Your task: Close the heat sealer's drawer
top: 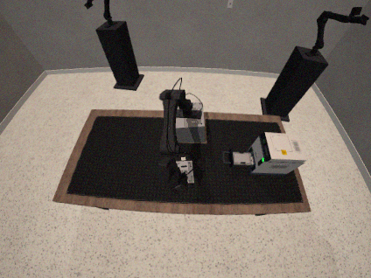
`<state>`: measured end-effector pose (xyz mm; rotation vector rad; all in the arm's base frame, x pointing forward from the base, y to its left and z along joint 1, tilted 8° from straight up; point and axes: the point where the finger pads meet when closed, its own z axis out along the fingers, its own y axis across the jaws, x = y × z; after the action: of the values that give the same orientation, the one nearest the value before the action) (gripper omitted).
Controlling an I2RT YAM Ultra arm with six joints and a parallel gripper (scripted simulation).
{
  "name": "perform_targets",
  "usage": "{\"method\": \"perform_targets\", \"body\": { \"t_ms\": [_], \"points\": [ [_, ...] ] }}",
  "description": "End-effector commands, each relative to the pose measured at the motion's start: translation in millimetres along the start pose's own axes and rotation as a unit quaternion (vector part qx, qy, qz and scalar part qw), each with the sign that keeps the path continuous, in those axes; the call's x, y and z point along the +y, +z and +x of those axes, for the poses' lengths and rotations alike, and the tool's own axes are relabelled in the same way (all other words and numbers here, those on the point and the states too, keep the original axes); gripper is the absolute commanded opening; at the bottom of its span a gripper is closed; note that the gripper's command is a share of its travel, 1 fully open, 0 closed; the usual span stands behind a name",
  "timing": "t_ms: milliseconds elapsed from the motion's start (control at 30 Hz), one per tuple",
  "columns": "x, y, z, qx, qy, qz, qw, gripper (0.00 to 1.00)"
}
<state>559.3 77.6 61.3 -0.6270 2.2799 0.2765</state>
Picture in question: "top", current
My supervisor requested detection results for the white benchtop heat sealer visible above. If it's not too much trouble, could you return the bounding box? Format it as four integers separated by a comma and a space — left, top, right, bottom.
222, 132, 307, 176

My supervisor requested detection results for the pale pink sheet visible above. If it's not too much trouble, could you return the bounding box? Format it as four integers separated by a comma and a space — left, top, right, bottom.
234, 153, 250, 163

